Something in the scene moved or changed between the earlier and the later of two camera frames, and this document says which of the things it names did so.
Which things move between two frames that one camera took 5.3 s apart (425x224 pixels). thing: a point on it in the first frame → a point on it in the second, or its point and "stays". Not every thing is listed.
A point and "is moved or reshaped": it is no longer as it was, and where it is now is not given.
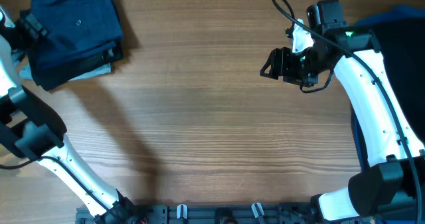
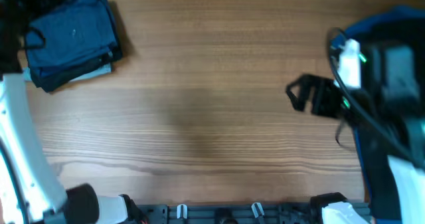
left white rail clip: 182,211 stays
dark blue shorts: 80,18 is moved or reshaped
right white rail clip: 257,209 stays
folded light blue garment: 26,74 stays
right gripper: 285,63 → 321,98
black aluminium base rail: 212,214 stays
